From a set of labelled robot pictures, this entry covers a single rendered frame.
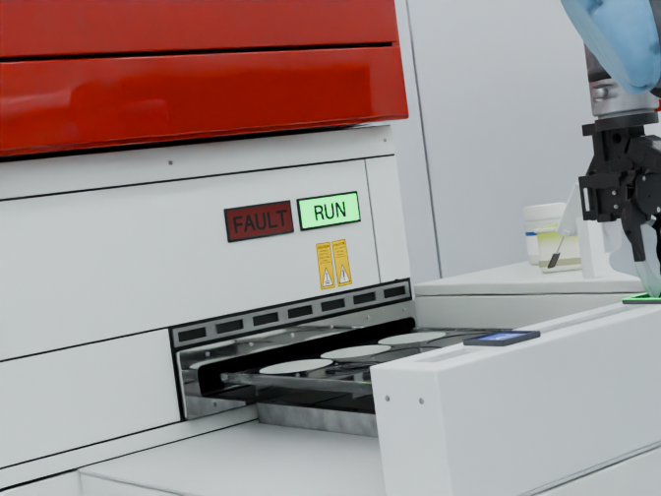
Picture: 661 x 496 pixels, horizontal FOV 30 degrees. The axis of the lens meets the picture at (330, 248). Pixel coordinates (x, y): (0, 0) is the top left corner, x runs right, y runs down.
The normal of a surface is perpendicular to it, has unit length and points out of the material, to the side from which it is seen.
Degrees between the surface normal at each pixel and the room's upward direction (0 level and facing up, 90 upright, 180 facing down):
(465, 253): 90
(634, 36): 112
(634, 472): 90
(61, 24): 90
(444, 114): 90
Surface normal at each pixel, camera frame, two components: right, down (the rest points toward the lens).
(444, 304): -0.77, 0.13
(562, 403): 0.62, -0.04
